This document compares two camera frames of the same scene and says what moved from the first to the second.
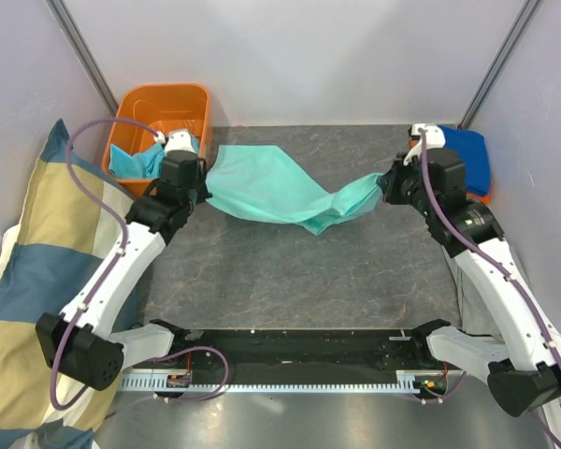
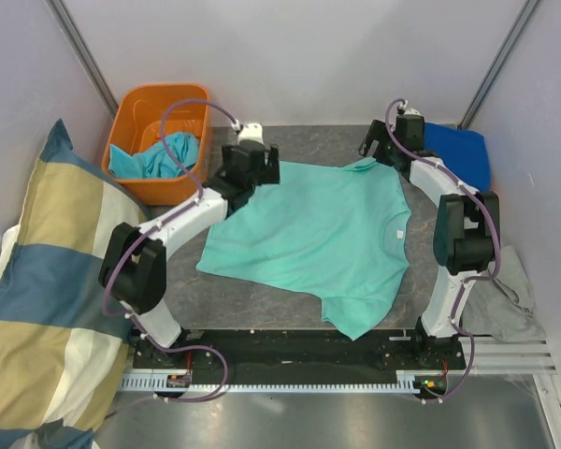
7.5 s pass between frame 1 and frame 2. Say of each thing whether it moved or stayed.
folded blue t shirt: stayed
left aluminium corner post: stayed
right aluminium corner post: stayed
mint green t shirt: moved
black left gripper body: moved
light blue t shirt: stayed
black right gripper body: moved
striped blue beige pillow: stayed
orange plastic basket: stayed
